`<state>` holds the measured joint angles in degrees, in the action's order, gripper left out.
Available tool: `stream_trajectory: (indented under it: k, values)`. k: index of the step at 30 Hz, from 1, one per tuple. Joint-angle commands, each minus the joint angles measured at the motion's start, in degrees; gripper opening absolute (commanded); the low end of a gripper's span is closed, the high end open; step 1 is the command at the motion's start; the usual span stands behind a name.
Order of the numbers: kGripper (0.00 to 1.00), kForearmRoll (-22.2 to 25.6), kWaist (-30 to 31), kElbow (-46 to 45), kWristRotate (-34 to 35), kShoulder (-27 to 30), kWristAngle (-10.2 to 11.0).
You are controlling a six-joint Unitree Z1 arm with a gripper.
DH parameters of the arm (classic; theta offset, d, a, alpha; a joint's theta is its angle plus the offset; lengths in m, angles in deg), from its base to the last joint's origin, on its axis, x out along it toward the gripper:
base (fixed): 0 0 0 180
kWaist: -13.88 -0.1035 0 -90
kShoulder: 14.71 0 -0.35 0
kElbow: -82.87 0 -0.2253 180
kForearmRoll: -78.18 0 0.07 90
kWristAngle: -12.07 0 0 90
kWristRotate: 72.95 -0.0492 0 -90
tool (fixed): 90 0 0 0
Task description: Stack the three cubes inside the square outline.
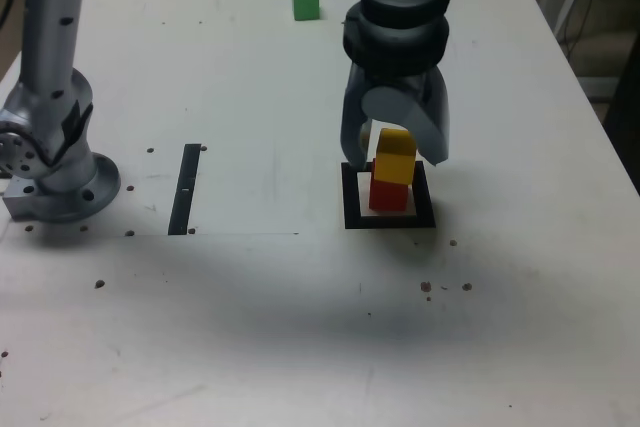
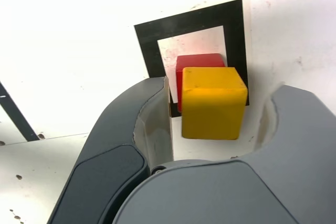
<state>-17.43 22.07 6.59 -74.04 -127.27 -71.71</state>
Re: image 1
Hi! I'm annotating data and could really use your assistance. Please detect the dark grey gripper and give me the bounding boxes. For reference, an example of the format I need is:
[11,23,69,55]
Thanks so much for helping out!
[339,64,454,169]

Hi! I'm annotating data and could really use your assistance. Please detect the black tape square outline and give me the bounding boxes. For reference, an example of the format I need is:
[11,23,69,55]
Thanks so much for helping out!
[340,160,437,231]

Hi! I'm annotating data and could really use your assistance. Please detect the yellow cube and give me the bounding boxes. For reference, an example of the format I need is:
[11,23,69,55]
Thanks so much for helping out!
[374,127,416,185]

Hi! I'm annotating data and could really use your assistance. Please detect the black tape strip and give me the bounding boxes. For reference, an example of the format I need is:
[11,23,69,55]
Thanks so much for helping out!
[167,143,202,237]

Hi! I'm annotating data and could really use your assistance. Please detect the red cube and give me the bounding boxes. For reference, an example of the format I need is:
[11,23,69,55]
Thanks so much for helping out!
[368,157,409,212]

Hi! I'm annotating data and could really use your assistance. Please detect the dark cabinet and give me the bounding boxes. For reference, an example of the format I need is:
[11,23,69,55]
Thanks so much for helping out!
[602,31,640,168]

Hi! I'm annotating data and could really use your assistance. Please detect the green cube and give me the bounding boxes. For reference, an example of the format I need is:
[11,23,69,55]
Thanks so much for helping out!
[291,0,321,22]

